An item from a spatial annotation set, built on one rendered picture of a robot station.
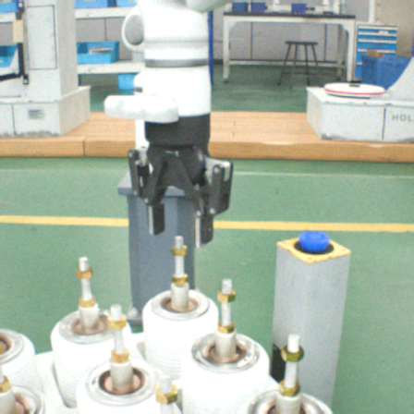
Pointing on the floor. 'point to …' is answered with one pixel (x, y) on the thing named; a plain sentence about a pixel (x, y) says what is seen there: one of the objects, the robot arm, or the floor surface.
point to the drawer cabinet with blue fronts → (364, 39)
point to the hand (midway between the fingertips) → (178, 229)
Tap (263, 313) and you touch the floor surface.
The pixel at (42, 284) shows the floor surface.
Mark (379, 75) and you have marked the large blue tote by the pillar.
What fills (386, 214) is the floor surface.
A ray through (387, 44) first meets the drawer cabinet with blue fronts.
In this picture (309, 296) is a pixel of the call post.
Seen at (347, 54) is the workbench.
